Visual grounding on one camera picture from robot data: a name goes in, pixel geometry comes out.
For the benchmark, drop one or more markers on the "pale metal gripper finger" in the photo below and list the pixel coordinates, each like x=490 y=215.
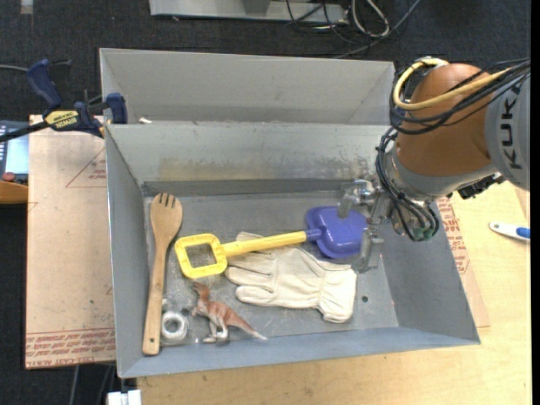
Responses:
x=368 y=249
x=348 y=203

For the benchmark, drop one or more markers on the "purple and yellow toy shovel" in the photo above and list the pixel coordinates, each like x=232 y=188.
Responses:
x=337 y=230

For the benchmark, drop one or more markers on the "white work glove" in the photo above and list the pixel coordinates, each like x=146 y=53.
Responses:
x=295 y=281

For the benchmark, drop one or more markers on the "grey metal bin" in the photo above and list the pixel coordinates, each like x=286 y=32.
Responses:
x=261 y=158

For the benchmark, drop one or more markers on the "white and blue tool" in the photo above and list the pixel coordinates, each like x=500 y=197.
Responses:
x=508 y=230

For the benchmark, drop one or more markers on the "brown toy dinosaur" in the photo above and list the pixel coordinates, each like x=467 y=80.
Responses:
x=217 y=310

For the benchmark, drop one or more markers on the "wooden spork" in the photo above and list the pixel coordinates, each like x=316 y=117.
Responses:
x=162 y=234

